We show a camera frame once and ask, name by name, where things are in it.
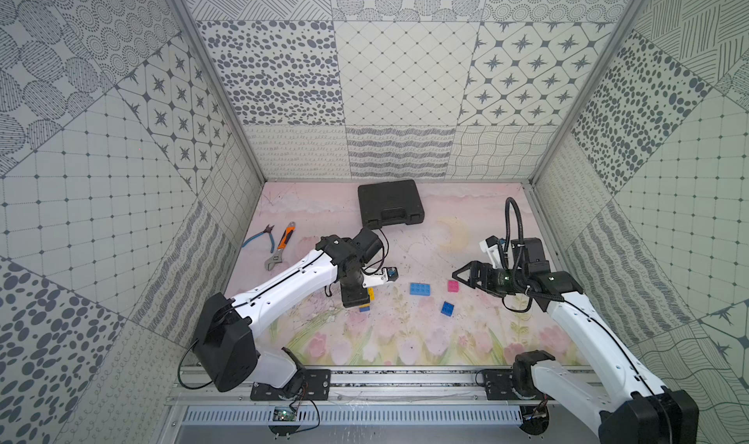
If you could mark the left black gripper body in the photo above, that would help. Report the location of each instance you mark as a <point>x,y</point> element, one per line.
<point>356,295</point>

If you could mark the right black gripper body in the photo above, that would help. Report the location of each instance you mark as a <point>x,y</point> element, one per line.
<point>500,281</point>

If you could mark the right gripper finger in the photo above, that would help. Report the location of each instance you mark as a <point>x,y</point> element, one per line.
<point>471,280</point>
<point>472,270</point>

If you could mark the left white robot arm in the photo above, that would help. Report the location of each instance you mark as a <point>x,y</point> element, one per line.
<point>224,340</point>

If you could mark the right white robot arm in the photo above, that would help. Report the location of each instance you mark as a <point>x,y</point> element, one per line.
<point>635,405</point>

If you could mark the light blue lego brick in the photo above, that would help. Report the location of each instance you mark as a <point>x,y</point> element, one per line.
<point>420,289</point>

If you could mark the black plastic tool case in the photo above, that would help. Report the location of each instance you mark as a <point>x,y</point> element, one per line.
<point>390,203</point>

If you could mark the orange utility knife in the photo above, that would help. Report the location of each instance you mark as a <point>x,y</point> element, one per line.
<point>286,236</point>

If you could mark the silver adjustable wrench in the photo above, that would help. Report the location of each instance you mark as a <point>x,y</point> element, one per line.
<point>275,259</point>

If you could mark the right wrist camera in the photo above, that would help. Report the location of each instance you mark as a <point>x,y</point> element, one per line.
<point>491,247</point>

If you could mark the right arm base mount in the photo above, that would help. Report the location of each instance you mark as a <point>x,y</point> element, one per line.
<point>498,384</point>

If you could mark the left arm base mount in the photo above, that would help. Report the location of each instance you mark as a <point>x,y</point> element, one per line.
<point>311,384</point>

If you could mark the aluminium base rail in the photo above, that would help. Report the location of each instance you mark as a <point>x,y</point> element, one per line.
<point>359,385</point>

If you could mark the white vented cable duct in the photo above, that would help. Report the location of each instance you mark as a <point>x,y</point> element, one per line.
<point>331,415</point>

